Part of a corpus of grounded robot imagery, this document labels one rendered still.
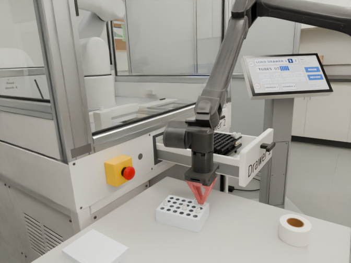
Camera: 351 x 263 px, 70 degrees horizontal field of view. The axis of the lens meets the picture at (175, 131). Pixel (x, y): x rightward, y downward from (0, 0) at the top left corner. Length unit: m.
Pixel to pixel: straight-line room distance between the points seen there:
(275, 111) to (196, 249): 1.31
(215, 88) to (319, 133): 3.26
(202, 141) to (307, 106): 3.27
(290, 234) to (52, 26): 0.71
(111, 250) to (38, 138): 0.37
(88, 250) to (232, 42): 0.67
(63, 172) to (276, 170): 1.52
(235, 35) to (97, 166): 0.55
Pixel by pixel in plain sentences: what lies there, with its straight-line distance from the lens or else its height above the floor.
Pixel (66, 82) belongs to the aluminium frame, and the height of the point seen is 1.14.
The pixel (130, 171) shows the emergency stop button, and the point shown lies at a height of 0.88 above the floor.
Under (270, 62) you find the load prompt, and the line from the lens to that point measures 1.80.
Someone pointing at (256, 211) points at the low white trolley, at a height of 0.76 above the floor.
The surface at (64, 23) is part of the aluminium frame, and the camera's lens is 0.68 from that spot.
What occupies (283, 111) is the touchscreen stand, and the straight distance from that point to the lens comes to 1.83.
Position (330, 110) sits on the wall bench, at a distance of 3.81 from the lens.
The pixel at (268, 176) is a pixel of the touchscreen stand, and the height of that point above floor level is 0.37.
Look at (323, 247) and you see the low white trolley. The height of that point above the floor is 0.76.
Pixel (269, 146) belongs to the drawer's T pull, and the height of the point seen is 0.91.
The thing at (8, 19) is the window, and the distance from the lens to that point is 0.85.
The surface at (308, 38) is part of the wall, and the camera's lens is 4.48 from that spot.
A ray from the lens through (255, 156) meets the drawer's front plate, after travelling 0.82.
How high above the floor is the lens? 1.18
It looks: 16 degrees down
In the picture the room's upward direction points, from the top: 2 degrees counter-clockwise
